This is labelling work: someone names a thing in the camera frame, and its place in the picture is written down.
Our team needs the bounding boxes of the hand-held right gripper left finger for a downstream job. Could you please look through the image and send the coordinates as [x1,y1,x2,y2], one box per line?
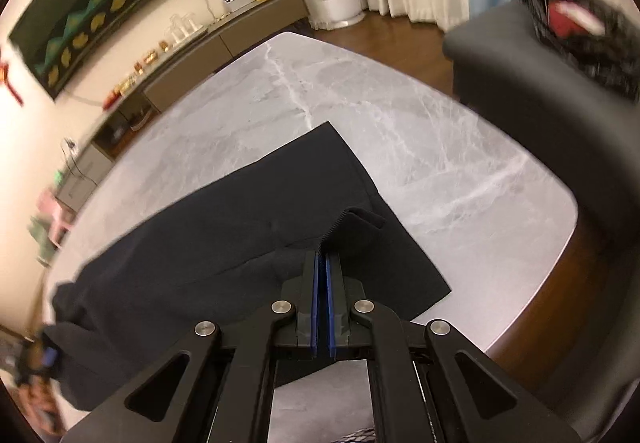
[60,250,319,443]

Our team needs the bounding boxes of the black cloth with red patch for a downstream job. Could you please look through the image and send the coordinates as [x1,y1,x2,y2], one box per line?
[515,0,640,104]

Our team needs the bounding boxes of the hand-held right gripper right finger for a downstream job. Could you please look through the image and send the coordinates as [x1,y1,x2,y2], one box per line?
[326,252,583,443]

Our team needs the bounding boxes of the green plastic chair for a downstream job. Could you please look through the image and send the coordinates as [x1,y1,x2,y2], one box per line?
[27,215,63,266]

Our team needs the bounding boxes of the pink plastic chair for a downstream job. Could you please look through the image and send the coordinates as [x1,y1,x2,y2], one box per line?
[37,188,76,239]

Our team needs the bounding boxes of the black pants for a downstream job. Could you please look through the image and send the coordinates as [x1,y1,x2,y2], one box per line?
[42,121,453,411]

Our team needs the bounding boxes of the long grey brown sideboard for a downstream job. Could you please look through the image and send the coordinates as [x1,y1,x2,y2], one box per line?
[52,0,308,216]

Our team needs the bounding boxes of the group of clear glass cups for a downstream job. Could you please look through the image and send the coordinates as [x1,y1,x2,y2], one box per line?
[167,13,206,44]

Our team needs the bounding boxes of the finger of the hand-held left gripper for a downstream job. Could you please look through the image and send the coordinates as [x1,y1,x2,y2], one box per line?
[31,340,62,374]

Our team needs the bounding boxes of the red Chinese knot ornament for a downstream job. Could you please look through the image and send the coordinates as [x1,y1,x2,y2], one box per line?
[0,48,26,108]

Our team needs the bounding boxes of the dark grey chair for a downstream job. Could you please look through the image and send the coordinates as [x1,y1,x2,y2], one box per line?
[444,0,640,429]

